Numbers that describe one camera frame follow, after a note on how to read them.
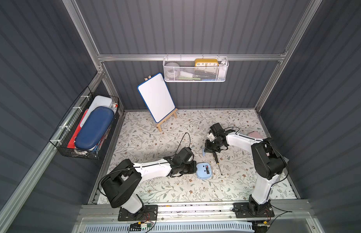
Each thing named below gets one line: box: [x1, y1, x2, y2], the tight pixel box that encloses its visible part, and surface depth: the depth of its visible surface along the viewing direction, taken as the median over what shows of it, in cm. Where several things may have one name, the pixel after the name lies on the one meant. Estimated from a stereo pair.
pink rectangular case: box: [247, 131, 265, 140], surface depth 106 cm
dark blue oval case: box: [74, 106, 115, 150], surface depth 68 cm
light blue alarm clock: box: [196, 162, 213, 180], surface depth 86 cm
